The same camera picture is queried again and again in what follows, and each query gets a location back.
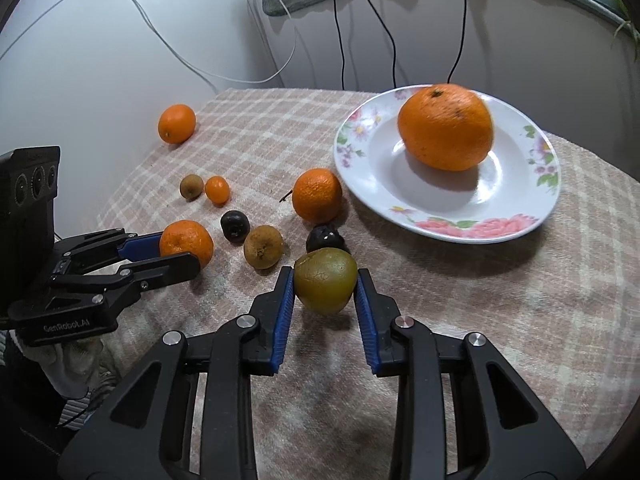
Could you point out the white floral plate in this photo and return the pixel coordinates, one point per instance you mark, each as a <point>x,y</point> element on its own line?
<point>380,180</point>

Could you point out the mandarin orange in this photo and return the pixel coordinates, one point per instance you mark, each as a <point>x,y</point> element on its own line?
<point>317,195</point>
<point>187,242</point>

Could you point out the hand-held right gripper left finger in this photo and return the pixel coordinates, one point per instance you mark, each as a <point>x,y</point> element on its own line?
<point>281,320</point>

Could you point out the large brown round fruit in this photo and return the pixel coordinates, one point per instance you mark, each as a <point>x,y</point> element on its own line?
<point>262,247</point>

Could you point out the large round orange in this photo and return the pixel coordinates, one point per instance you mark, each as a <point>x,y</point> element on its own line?
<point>445,127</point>

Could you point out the small brown round fruit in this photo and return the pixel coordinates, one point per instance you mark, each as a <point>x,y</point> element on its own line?
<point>191,187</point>

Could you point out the checked beige blanket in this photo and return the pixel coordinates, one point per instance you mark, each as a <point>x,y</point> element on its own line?
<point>450,310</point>

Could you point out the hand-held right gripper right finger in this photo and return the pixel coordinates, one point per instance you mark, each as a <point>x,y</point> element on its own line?
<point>367,325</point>

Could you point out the green-brown round fruit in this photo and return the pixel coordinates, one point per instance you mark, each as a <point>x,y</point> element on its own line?
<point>325,282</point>

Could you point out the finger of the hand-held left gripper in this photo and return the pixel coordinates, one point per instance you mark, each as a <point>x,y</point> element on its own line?
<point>140,245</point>
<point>165,267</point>

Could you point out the person's left hand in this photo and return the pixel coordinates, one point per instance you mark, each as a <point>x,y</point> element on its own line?
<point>75,365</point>

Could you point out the small orange kumquat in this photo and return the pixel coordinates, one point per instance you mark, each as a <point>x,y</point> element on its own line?
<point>217,190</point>

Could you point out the oval orange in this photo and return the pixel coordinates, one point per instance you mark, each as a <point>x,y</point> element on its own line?
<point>177,123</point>

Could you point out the dark purple plum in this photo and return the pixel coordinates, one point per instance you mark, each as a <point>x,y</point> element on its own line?
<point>234,226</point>
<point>325,239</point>

